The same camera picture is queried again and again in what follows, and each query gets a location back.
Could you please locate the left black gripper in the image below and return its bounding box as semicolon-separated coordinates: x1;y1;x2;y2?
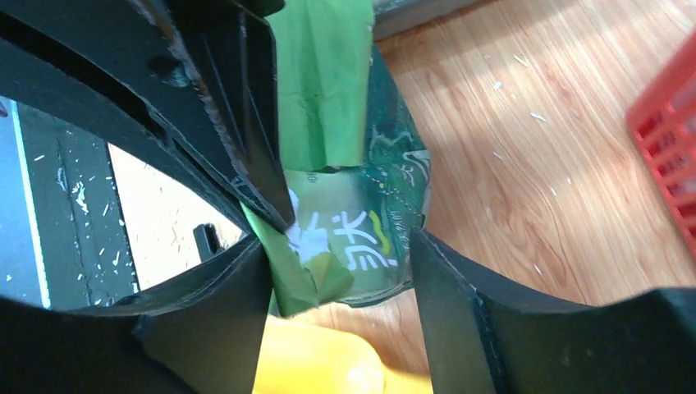
1;1;295;231

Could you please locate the black bag clip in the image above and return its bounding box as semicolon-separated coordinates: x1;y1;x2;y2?
193;223;223;263

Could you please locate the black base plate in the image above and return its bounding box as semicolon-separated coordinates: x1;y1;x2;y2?
1;98;140;310

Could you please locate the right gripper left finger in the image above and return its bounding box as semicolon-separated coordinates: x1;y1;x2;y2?
1;236;271;393

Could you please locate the red shopping basket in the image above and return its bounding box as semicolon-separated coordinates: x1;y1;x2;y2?
625;33;695;254

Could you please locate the grey litter box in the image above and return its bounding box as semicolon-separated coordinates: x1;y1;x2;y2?
373;0;478;41

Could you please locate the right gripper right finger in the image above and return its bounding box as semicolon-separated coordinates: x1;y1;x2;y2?
410;230;695;393

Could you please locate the yellow plastic scoop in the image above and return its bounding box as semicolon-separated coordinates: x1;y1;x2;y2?
253;317;433;394

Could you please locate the green litter bag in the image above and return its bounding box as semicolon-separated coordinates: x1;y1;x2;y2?
245;1;431;317

